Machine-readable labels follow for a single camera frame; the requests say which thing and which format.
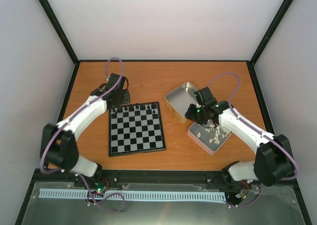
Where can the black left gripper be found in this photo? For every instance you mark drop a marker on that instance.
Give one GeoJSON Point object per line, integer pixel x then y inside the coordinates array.
{"type": "Point", "coordinates": [126, 99]}

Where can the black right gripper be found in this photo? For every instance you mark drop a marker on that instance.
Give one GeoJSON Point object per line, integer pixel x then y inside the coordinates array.
{"type": "Point", "coordinates": [189, 114]}

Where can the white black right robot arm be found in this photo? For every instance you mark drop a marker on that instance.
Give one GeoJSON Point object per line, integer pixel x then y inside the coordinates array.
{"type": "Point", "coordinates": [273, 160]}

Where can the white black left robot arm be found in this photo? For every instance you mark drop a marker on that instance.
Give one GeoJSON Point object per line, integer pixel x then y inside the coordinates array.
{"type": "Point", "coordinates": [59, 149]}

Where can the black white chess board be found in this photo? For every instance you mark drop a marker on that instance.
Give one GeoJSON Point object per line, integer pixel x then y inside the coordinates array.
{"type": "Point", "coordinates": [135, 131]}

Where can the silver tin lid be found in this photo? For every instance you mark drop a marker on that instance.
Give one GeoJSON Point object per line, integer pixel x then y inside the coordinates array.
{"type": "Point", "coordinates": [212, 136]}

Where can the gold metal tin box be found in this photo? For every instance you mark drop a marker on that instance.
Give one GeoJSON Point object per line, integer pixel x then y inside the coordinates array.
{"type": "Point", "coordinates": [179, 99]}

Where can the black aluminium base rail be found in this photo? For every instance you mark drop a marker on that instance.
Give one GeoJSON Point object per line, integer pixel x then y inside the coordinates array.
{"type": "Point", "coordinates": [117, 178]}

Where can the light blue cable duct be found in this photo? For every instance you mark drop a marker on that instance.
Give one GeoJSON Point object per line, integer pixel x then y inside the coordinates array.
{"type": "Point", "coordinates": [139, 196]}

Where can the black frame post left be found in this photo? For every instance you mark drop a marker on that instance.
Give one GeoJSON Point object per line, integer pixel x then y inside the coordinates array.
{"type": "Point", "coordinates": [58, 29]}

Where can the black frame post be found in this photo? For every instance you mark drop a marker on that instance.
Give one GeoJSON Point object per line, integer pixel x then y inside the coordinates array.
{"type": "Point", "coordinates": [285, 5]}
{"type": "Point", "coordinates": [58, 29]}

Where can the black frame post right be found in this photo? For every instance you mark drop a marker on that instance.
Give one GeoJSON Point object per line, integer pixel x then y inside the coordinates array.
{"type": "Point", "coordinates": [285, 5]}

